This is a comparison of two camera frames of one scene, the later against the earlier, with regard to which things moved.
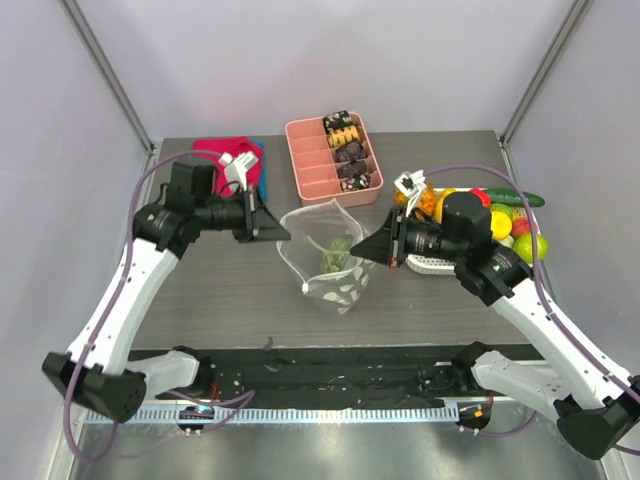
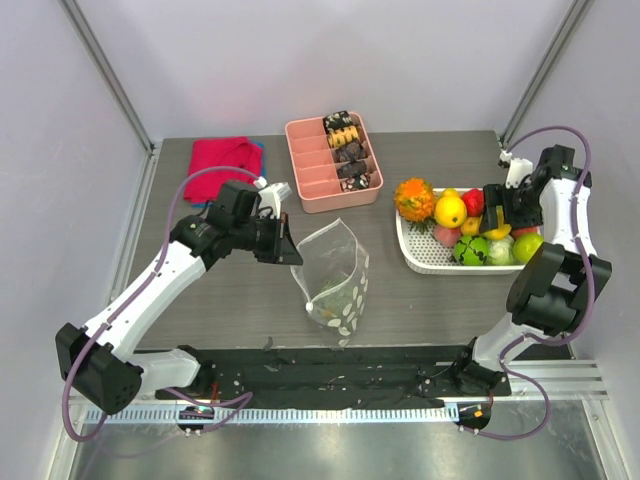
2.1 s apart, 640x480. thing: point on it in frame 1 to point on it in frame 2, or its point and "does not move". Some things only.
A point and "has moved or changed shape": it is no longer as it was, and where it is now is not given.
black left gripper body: (234, 214) to (267, 239)
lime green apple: (523, 246) does not move
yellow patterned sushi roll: (342, 136) does not move
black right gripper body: (395, 240) to (507, 201)
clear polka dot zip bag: (319, 253) has moved or changed shape
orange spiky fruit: (426, 200) does not move
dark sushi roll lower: (353, 168) does not move
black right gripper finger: (377, 247) to (493, 195)
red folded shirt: (214, 147) does not move
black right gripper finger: (380, 244) to (490, 220)
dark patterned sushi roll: (336, 120) does not move
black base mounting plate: (327, 377) does not move
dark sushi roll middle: (349, 153) does not move
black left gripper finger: (265, 224) to (288, 253)
